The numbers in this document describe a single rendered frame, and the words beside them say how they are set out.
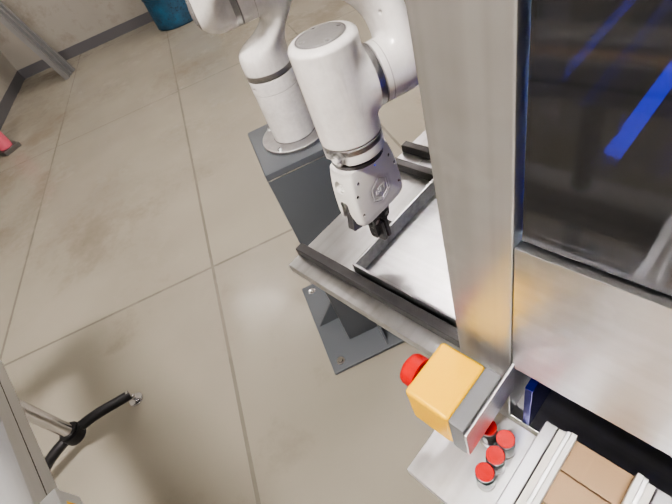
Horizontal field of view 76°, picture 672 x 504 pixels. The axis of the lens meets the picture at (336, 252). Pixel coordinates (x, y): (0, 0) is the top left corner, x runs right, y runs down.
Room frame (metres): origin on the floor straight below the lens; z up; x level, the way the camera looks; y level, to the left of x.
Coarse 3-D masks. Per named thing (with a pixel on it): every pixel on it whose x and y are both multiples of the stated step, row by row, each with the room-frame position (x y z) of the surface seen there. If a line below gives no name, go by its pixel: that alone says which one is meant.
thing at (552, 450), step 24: (552, 432) 0.13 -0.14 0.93; (528, 456) 0.12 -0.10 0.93; (552, 456) 0.11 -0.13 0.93; (576, 456) 0.11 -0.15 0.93; (600, 456) 0.10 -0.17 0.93; (528, 480) 0.10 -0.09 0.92; (552, 480) 0.09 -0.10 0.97; (576, 480) 0.09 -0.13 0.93; (600, 480) 0.08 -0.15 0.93; (624, 480) 0.07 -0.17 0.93; (648, 480) 0.06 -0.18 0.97
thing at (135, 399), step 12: (120, 396) 1.10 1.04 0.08; (132, 396) 1.10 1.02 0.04; (96, 408) 1.06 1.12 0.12; (108, 408) 1.06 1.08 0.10; (84, 420) 1.02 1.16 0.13; (96, 420) 1.03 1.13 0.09; (72, 432) 0.99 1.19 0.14; (84, 432) 0.99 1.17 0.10; (60, 444) 0.97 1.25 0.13; (72, 444) 0.96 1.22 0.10; (48, 456) 0.94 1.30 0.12
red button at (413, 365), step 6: (414, 354) 0.25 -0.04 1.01; (420, 354) 0.25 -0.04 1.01; (408, 360) 0.24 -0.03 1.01; (414, 360) 0.24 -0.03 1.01; (420, 360) 0.24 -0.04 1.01; (426, 360) 0.24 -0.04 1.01; (402, 366) 0.24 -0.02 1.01; (408, 366) 0.23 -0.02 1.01; (414, 366) 0.23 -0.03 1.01; (420, 366) 0.23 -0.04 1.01; (402, 372) 0.23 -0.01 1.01; (408, 372) 0.23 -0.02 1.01; (414, 372) 0.23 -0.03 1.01; (402, 378) 0.23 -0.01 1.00; (408, 378) 0.22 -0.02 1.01; (408, 384) 0.22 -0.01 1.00
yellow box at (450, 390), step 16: (448, 352) 0.22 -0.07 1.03; (432, 368) 0.21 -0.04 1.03; (448, 368) 0.21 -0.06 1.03; (464, 368) 0.20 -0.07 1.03; (480, 368) 0.19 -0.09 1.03; (416, 384) 0.20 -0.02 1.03; (432, 384) 0.20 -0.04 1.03; (448, 384) 0.19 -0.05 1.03; (464, 384) 0.18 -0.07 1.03; (480, 384) 0.18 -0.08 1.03; (496, 384) 0.17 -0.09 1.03; (416, 400) 0.19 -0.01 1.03; (432, 400) 0.18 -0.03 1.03; (448, 400) 0.17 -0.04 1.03; (464, 400) 0.17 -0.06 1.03; (480, 400) 0.16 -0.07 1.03; (432, 416) 0.17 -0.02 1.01; (448, 416) 0.16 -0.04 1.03; (464, 416) 0.15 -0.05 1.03; (448, 432) 0.16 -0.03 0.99; (464, 432) 0.14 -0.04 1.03; (464, 448) 0.14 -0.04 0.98
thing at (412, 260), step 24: (432, 192) 0.61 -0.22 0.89; (408, 216) 0.57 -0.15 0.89; (432, 216) 0.56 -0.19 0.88; (384, 240) 0.54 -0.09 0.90; (408, 240) 0.53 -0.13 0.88; (432, 240) 0.51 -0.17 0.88; (360, 264) 0.50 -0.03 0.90; (384, 264) 0.50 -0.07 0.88; (408, 264) 0.48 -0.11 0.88; (432, 264) 0.46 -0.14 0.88; (408, 288) 0.43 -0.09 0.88; (432, 288) 0.41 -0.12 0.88; (432, 312) 0.36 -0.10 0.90
